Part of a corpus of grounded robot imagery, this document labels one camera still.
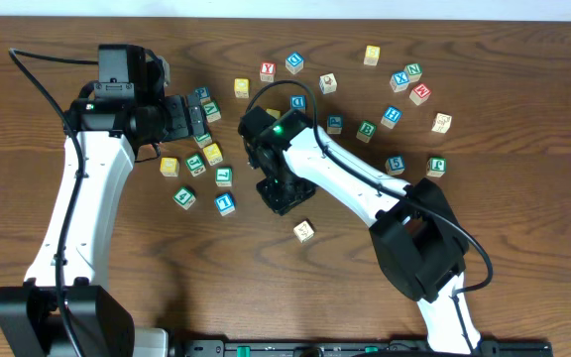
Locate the red M wooden block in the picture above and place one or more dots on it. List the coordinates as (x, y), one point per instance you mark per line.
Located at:
(420, 94)

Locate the plain picture wooden block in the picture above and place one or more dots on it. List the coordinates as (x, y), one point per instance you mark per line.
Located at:
(327, 83)

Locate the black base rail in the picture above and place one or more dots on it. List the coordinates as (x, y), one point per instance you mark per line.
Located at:
(394, 348)

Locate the blue 5 wooden block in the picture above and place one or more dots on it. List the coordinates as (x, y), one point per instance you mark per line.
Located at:
(395, 165)

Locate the blue P left wooden block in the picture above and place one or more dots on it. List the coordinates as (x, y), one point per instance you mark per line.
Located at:
(203, 94)

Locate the blue T wooden block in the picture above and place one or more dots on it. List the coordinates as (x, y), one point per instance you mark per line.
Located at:
(225, 203)

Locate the blue X wooden block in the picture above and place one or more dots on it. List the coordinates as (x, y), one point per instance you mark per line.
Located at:
(399, 81)

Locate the green N wooden block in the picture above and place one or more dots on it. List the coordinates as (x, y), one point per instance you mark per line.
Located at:
(414, 72)

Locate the green R wooden block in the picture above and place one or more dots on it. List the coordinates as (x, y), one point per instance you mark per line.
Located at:
(203, 140)

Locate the blue D centre wooden block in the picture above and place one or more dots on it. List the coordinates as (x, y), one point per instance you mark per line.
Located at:
(298, 102)

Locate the yellow S wooden block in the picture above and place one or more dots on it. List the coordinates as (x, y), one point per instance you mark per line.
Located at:
(275, 113)

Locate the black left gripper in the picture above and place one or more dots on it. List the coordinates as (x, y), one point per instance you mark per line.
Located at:
(179, 127)

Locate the blue D far wooden block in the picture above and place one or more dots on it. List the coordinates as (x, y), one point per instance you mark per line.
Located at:
(294, 63)

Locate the blue p wooden block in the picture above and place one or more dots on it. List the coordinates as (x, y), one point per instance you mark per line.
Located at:
(335, 124)
(203, 94)

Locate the yellow O wooden block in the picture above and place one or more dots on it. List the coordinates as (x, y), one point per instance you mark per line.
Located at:
(242, 87)

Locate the yellow K wooden block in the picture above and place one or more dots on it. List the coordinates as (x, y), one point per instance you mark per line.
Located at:
(213, 154)

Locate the yellow G wooden block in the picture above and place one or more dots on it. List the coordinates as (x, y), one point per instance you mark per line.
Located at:
(169, 167)

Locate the green V wooden block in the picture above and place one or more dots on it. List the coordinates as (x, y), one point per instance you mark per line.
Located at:
(212, 111)

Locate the red Y wooden block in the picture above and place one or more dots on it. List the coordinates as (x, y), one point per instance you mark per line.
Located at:
(268, 71)

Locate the green j wooden block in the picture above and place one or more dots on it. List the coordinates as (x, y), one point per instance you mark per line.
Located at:
(436, 167)
(195, 165)

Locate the red A wooden block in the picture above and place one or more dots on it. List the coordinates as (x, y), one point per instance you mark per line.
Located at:
(303, 231)

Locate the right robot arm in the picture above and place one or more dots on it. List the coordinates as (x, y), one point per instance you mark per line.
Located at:
(413, 229)

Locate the green 4 wooden block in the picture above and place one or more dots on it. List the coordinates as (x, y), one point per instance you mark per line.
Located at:
(185, 197)

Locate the green L wooden block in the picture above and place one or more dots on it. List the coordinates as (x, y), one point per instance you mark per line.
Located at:
(224, 177)

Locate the green B wooden block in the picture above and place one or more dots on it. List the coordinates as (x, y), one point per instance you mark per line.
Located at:
(366, 131)

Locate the blue H wooden block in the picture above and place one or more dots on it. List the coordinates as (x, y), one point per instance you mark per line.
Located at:
(391, 117)

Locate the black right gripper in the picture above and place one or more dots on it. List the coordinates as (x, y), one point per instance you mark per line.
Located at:
(282, 204)

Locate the yellow far wooden block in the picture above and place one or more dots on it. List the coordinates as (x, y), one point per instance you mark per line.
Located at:
(372, 55)

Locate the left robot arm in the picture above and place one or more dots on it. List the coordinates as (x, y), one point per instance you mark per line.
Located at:
(63, 307)

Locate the blue d wooden block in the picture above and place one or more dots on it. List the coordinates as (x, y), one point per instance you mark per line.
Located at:
(294, 63)
(298, 102)

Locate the plain animal wooden block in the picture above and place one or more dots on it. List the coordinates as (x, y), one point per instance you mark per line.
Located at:
(441, 123)

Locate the green J left wooden block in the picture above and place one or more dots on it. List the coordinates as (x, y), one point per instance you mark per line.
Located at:
(195, 165)

